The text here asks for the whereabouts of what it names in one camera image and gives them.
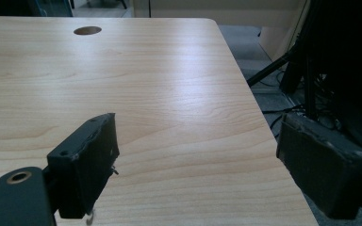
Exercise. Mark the black metal stand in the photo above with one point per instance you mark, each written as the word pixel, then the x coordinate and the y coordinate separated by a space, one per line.
pixel 290 67

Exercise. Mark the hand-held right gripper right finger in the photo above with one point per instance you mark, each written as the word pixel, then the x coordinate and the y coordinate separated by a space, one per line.
pixel 320 166

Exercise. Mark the dark cabinet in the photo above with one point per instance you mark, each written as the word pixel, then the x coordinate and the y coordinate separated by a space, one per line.
pixel 26 8

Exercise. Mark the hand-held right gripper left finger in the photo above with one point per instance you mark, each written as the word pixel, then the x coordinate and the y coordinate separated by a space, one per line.
pixel 83 163

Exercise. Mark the beige partition panel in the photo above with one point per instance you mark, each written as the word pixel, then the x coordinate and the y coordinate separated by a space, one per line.
pixel 217 8

